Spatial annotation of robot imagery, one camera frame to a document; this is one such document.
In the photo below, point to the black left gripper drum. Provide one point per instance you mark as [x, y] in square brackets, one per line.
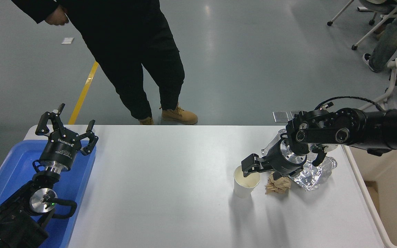
[60, 150]

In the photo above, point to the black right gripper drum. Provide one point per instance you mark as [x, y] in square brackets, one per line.
[277, 164]

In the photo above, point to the white paper cup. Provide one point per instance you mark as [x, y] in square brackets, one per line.
[243, 189]

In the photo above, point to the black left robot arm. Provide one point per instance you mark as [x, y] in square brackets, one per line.
[12, 220]

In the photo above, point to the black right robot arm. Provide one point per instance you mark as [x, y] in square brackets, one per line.
[357, 127]

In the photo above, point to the person's hand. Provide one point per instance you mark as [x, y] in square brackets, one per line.
[58, 17]

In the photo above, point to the crumpled tan paper ball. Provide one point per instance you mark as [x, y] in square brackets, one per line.
[280, 186]

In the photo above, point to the silver foil tray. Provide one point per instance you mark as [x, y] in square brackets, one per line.
[317, 175]

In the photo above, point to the blue plastic tray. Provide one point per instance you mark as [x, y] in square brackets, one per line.
[16, 162]

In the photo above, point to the standing person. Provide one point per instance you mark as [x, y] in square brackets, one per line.
[129, 51]

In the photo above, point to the seated person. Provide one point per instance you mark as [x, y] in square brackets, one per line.
[388, 41]

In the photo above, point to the white wheeled office chair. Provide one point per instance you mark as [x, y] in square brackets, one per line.
[379, 24]

